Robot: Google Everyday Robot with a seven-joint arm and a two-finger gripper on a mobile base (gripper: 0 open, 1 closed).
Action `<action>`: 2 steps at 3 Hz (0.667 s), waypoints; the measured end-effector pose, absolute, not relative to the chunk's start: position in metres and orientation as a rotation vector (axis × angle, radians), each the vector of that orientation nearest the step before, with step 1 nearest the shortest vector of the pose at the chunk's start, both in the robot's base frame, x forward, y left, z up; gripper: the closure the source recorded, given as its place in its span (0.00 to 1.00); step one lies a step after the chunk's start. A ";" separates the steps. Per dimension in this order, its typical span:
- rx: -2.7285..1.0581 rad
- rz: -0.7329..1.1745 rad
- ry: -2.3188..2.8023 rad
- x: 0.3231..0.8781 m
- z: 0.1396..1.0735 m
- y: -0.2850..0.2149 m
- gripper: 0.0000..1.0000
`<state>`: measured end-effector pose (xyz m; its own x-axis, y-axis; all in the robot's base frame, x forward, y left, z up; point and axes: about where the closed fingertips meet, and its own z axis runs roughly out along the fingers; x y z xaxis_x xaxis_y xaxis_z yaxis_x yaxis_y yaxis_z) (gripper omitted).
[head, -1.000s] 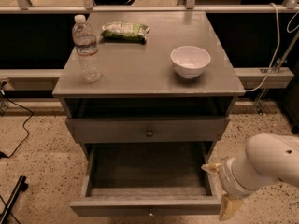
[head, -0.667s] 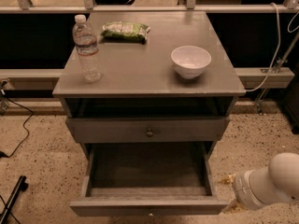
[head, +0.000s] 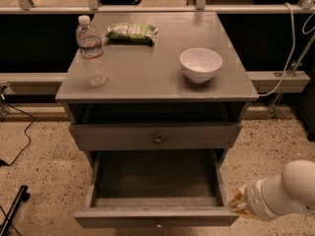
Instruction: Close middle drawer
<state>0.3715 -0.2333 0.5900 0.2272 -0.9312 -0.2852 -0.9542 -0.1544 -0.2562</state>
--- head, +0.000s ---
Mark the grey drawer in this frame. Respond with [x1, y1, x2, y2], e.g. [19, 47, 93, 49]
[74, 149, 237, 228]
[70, 123, 242, 151]

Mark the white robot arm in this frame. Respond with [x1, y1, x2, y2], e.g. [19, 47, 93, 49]
[228, 160, 315, 221]

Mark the grey top drawer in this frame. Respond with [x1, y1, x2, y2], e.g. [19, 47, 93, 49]
[70, 123, 242, 151]

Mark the grey wooden drawer cabinet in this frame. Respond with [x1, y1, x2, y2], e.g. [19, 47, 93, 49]
[54, 11, 260, 169]

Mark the white bowl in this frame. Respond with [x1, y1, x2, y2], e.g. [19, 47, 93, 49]
[180, 48, 222, 84]

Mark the green snack bag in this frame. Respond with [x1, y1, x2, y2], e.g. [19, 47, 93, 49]
[106, 23, 158, 45]

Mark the black stand leg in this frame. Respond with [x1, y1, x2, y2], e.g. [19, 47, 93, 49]
[0, 185, 30, 236]

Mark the clear plastic water bottle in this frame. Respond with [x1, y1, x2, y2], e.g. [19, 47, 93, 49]
[76, 15, 107, 87]

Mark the white cable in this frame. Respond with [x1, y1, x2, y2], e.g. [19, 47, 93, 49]
[258, 2, 297, 98]

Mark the metal railing frame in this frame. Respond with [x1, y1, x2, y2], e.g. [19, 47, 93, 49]
[0, 0, 315, 16]

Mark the black cable on floor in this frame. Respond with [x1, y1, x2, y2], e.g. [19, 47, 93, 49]
[0, 93, 36, 167]

